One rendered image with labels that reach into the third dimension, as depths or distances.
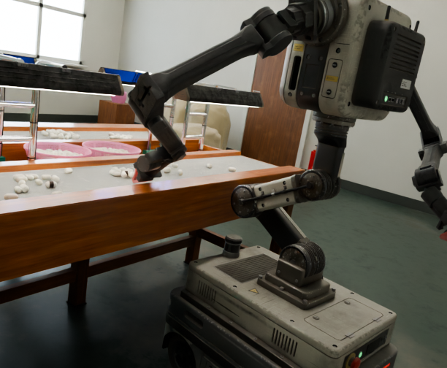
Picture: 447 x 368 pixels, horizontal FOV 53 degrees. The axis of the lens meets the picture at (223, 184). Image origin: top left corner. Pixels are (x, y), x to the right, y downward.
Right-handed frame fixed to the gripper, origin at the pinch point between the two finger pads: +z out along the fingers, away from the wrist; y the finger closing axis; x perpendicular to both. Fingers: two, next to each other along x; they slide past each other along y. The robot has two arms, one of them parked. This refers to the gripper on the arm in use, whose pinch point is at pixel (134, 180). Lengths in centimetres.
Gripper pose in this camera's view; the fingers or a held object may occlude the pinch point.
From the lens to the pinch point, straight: 168.1
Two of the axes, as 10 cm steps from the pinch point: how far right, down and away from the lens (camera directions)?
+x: 4.0, 9.0, -1.9
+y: -6.1, 1.0, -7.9
